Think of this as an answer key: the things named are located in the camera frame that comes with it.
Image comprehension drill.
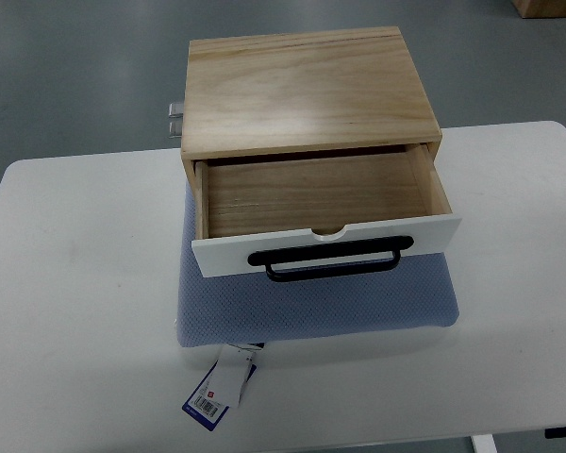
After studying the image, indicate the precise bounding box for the white drawer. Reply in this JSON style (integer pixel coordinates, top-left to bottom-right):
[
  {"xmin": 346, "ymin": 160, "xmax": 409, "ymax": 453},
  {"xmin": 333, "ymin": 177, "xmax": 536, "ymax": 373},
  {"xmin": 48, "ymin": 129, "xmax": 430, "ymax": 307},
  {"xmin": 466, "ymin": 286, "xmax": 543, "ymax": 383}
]
[{"xmin": 191, "ymin": 143, "xmax": 460, "ymax": 277}]

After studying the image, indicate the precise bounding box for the black drawer handle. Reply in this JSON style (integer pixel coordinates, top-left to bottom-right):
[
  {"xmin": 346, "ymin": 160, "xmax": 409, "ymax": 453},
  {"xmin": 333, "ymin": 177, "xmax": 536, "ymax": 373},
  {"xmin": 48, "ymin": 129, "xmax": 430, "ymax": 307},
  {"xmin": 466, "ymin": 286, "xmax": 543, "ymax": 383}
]
[{"xmin": 247, "ymin": 235, "xmax": 414, "ymax": 283}]

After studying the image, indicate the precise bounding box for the wooden drawer cabinet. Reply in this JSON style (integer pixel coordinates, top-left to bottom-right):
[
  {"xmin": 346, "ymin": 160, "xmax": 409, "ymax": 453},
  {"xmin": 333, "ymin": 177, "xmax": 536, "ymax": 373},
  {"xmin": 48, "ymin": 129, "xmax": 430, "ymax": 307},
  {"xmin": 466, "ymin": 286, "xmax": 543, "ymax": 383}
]
[{"xmin": 179, "ymin": 25, "xmax": 443, "ymax": 185}]

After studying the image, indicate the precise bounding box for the blue mesh cushion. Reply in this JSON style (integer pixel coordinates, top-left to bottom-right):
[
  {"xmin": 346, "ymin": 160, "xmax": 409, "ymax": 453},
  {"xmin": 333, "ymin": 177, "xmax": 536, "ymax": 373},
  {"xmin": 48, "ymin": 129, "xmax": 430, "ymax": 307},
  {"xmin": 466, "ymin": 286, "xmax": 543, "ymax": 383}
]
[{"xmin": 176, "ymin": 192, "xmax": 459, "ymax": 347}]

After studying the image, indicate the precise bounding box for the white blue product tag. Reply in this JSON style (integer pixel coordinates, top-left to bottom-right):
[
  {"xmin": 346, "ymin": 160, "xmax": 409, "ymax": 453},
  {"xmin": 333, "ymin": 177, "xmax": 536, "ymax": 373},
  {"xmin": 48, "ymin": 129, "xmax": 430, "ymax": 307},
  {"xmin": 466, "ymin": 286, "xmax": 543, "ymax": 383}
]
[{"xmin": 182, "ymin": 343, "xmax": 265, "ymax": 431}]

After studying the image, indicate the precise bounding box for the white table leg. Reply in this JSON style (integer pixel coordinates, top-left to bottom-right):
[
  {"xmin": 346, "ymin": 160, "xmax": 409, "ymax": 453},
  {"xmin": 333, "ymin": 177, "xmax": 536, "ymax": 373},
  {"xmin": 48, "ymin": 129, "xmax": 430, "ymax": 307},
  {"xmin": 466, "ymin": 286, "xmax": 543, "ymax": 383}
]
[{"xmin": 471, "ymin": 434, "xmax": 498, "ymax": 453}]

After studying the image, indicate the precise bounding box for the wooden box in corner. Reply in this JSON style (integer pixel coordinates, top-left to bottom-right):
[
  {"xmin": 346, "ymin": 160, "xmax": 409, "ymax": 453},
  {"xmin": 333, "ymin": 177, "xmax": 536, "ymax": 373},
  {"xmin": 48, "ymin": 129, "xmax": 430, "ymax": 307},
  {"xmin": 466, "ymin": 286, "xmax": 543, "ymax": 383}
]
[{"xmin": 511, "ymin": 0, "xmax": 566, "ymax": 19}]

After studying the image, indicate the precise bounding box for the black table control panel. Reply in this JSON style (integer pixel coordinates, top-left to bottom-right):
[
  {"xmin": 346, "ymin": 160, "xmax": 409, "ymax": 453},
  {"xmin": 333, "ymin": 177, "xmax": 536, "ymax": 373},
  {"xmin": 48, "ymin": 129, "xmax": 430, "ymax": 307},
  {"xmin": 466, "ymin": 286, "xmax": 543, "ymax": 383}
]
[{"xmin": 544, "ymin": 427, "xmax": 566, "ymax": 439}]

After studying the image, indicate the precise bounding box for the lower metal bracket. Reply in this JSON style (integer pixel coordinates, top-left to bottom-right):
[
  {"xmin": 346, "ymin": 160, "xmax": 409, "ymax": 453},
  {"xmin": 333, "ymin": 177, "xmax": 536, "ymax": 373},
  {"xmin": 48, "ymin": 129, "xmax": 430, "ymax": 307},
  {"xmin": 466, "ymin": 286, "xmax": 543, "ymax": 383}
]
[{"xmin": 168, "ymin": 119, "xmax": 183, "ymax": 139}]

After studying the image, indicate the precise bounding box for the metal bracket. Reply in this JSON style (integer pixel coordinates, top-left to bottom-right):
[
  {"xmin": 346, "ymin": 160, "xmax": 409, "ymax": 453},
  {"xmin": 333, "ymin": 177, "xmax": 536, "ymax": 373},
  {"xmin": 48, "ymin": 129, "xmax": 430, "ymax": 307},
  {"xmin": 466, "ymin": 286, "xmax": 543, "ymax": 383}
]
[
  {"xmin": 168, "ymin": 119, "xmax": 183, "ymax": 139},
  {"xmin": 168, "ymin": 101, "xmax": 184, "ymax": 118}
]

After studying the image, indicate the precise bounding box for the upper metal bracket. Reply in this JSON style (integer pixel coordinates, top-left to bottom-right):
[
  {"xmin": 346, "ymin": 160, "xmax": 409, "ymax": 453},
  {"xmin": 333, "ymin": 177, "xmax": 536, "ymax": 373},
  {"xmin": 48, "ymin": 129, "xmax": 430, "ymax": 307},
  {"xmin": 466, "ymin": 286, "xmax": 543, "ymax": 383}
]
[{"xmin": 168, "ymin": 101, "xmax": 184, "ymax": 118}]

